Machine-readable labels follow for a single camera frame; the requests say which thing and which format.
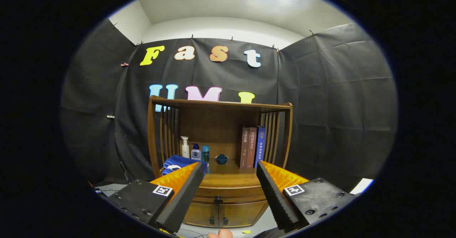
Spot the white pump bottle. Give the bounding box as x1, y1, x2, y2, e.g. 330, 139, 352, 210
180, 136, 190, 159

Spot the blue book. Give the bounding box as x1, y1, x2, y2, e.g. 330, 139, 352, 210
254, 126, 266, 169

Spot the white sheet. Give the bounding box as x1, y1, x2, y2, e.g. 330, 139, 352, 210
349, 177, 374, 195

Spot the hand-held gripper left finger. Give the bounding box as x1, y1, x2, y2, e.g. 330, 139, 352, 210
107, 161, 204, 234

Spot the brown wooden cabinet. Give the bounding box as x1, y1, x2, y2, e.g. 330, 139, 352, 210
147, 95, 293, 228

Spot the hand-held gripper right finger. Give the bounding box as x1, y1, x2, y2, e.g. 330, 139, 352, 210
256, 160, 358, 231

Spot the brown wooden countertop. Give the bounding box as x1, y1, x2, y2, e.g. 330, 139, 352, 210
198, 158, 265, 188

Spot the folded blue towel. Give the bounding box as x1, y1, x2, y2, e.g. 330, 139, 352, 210
162, 155, 207, 176

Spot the reddish brown book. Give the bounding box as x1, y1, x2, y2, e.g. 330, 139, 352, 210
247, 127, 258, 169

